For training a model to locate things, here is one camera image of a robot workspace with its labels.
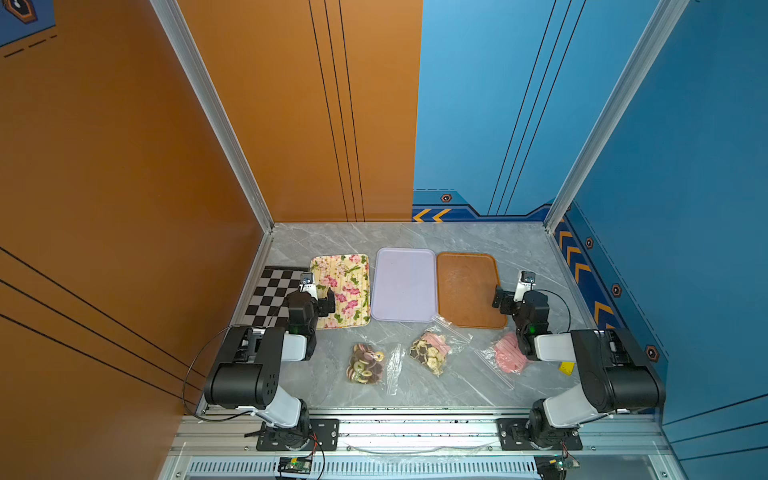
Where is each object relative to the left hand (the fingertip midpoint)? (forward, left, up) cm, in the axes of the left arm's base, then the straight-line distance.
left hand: (316, 285), depth 95 cm
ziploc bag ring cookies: (-23, -20, -4) cm, 31 cm away
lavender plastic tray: (+5, -28, -7) cm, 30 cm away
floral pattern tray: (+8, -9, -7) cm, 14 cm away
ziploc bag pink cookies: (-21, -56, -3) cm, 60 cm away
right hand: (0, -63, 0) cm, 63 cm away
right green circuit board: (-46, -64, -8) cm, 79 cm away
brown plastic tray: (+5, -50, -6) cm, 51 cm away
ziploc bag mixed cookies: (-18, -38, -3) cm, 42 cm away
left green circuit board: (-46, -2, -9) cm, 47 cm away
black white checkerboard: (-7, +15, -3) cm, 17 cm away
